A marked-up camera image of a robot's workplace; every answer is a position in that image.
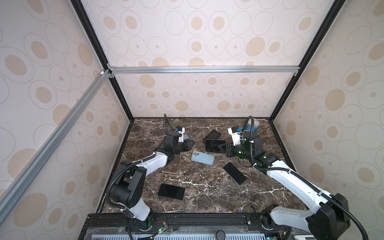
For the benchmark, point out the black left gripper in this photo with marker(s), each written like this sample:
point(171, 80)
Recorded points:
point(186, 144)

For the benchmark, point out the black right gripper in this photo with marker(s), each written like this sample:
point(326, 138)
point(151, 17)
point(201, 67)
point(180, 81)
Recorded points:
point(228, 150)

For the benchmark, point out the black smartphone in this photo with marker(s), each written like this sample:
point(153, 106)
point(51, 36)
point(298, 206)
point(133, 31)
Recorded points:
point(234, 173)
point(211, 146)
point(172, 192)

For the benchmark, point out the light blue cased phone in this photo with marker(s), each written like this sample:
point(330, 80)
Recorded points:
point(203, 158)

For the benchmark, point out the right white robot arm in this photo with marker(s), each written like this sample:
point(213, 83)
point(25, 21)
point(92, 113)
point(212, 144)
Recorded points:
point(327, 216)

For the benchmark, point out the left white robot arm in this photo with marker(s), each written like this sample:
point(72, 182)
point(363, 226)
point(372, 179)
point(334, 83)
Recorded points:
point(126, 188)

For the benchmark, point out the open tin can blue label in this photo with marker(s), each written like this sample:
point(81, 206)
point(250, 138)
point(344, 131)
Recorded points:
point(252, 125)

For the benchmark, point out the brown twig pieces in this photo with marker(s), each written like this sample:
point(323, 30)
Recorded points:
point(265, 133)

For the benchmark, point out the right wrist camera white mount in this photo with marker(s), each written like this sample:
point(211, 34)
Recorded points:
point(235, 133)

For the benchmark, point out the silver aluminium rail back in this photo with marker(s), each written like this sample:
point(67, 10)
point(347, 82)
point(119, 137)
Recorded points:
point(203, 70)

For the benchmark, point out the silver aluminium rail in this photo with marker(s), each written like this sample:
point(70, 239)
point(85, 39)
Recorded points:
point(33, 168)
point(203, 70)

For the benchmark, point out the silver aluminium rail left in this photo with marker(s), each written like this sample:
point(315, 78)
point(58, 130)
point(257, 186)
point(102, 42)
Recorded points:
point(33, 168)

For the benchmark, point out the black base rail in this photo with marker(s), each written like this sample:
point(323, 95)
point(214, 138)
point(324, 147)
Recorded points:
point(177, 221)

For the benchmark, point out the black vertical frame post left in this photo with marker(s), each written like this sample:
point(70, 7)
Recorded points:
point(95, 42)

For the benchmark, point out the black vertical frame post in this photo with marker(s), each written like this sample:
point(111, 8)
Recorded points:
point(319, 36)
point(95, 42)

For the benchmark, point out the black vertical frame post right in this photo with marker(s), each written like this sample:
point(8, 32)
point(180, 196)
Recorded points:
point(319, 36)

